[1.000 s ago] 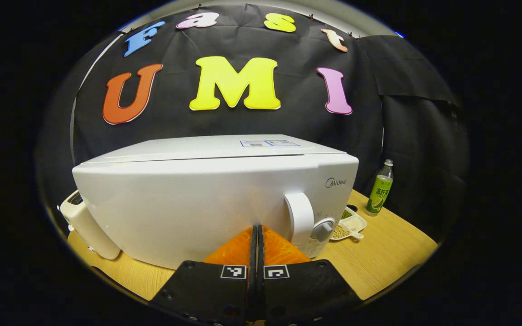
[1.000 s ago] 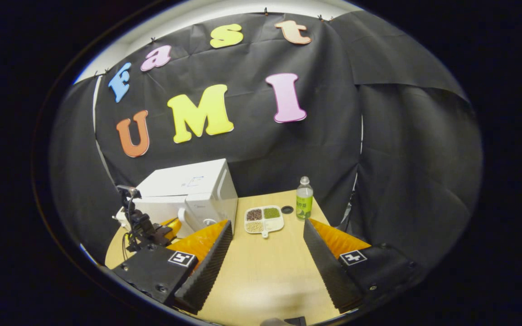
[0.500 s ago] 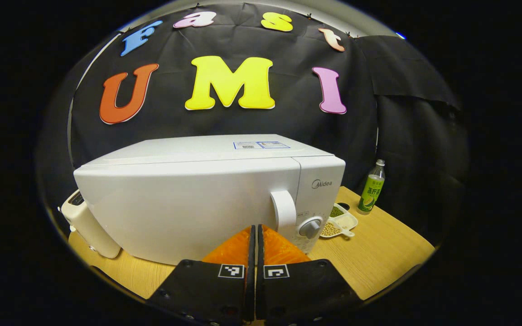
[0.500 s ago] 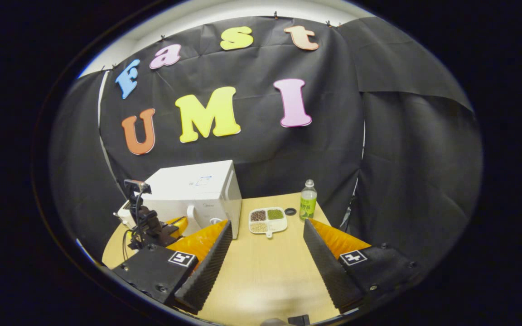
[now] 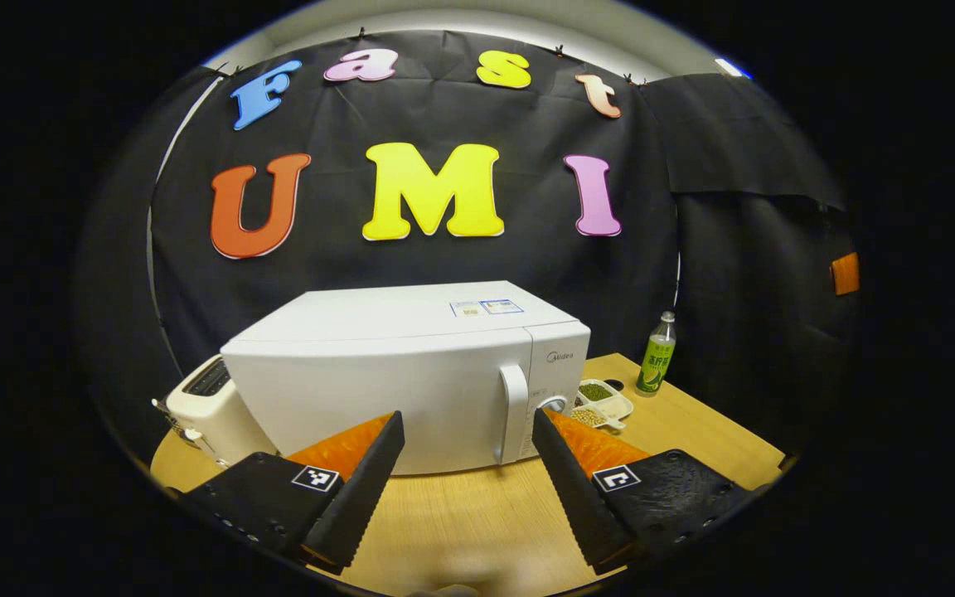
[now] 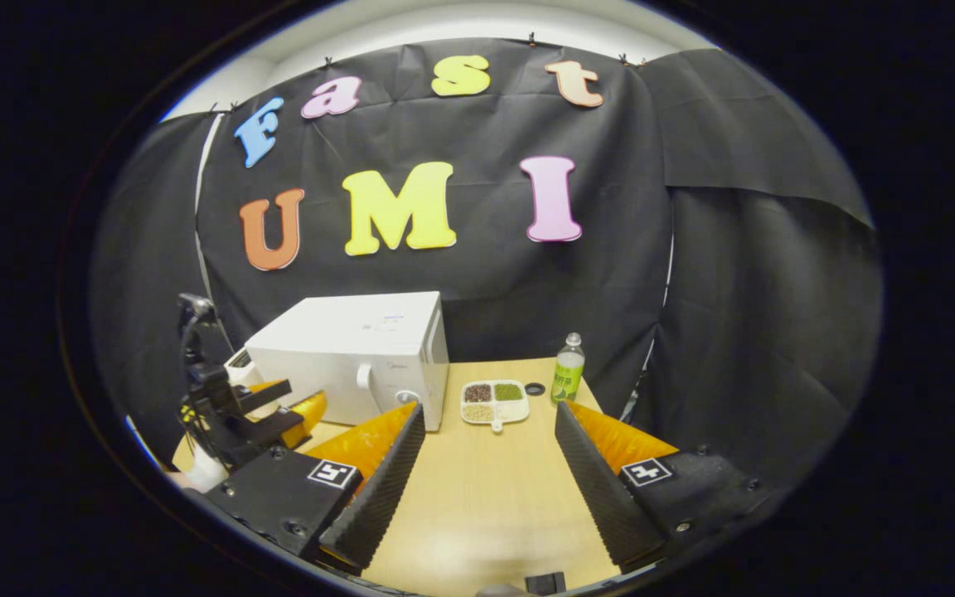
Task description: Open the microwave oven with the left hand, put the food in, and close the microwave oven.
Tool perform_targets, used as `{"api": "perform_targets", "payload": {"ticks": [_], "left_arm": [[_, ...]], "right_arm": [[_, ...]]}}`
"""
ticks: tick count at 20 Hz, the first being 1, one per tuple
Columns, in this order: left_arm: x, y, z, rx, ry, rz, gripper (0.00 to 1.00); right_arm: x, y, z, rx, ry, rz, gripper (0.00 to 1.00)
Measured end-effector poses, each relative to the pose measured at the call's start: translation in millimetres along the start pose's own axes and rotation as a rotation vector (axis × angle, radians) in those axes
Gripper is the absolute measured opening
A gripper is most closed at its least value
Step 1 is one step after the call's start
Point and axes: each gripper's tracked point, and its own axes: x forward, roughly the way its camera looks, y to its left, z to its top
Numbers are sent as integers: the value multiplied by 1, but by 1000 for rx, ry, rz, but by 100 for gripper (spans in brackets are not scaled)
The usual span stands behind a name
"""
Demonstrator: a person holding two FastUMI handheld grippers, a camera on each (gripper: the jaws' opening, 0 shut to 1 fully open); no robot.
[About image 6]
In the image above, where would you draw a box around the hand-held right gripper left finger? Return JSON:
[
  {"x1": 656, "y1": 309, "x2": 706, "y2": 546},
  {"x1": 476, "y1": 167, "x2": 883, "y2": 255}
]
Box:
[{"x1": 194, "y1": 402, "x2": 427, "y2": 575}]

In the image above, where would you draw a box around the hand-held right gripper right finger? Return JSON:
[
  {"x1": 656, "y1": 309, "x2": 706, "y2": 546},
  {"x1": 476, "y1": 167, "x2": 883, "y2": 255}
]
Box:
[{"x1": 555, "y1": 400, "x2": 777, "y2": 573}]

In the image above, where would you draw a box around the white microwave oven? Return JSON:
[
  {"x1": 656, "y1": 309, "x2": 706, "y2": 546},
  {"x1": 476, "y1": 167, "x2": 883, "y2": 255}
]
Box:
[{"x1": 244, "y1": 290, "x2": 451, "y2": 432}]

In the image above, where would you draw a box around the white toaster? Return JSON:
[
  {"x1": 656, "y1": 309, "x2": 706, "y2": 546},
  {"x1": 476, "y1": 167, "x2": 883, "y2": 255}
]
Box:
[{"x1": 223, "y1": 348, "x2": 256, "y2": 389}]

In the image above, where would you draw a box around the green label drink bottle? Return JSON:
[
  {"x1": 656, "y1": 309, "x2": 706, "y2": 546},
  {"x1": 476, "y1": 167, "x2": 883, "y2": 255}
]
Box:
[{"x1": 551, "y1": 332, "x2": 586, "y2": 405}]

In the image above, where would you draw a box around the white divided bean tray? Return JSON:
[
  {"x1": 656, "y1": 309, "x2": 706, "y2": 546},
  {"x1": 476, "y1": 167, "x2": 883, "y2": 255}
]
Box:
[{"x1": 460, "y1": 380, "x2": 531, "y2": 434}]

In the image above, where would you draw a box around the black backdrop cloth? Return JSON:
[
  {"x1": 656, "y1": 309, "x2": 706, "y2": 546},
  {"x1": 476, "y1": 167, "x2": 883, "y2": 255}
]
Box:
[{"x1": 88, "y1": 37, "x2": 885, "y2": 498}]

